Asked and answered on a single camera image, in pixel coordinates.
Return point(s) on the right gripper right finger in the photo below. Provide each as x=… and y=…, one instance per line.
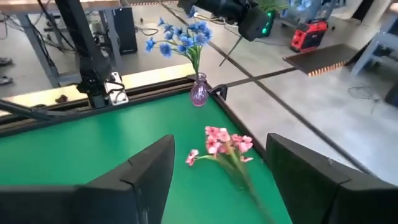
x=317, y=193

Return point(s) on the wooden desk grey legs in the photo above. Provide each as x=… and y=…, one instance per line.
x=31, y=6

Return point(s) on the grey furniture frame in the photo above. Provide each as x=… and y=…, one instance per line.
x=370, y=46

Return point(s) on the wooden table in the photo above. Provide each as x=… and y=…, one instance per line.
x=149, y=76

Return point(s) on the thin black stand leg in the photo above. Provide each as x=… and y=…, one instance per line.
x=230, y=51

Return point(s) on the black computer tower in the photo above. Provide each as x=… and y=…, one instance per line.
x=125, y=31

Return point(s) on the dark shoe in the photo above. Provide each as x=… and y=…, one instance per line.
x=5, y=80
x=4, y=61

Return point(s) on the blue artificial flower bunch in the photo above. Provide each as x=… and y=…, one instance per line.
x=186, y=40

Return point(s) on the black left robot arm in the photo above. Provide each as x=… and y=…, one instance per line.
x=90, y=62

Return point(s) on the small dark brown knob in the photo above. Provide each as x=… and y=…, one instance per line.
x=61, y=99

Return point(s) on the pink artificial flower bunch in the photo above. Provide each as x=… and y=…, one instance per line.
x=217, y=140

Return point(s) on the red black power unit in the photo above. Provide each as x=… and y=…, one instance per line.
x=308, y=35

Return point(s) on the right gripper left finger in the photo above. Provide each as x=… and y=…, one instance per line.
x=143, y=186

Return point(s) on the black striped-edge ramp mat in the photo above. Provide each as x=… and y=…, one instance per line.
x=320, y=59

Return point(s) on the black diagonal frame strut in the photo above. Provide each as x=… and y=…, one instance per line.
x=28, y=112

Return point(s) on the purple glass vase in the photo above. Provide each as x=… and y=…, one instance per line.
x=199, y=93

